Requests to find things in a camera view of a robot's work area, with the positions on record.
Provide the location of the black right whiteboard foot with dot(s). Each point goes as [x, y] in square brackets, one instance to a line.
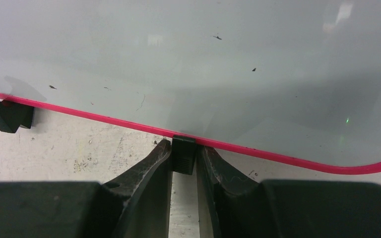
[183, 154]

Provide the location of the pink framed whiteboard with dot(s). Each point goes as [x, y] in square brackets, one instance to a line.
[292, 81]

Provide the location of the black whiteboard foot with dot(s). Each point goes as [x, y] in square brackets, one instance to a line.
[14, 115]
[183, 154]

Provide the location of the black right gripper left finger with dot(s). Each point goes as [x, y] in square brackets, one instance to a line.
[145, 195]

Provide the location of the black left whiteboard foot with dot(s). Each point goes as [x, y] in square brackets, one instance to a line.
[14, 115]

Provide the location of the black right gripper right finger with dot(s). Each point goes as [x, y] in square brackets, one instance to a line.
[228, 200]

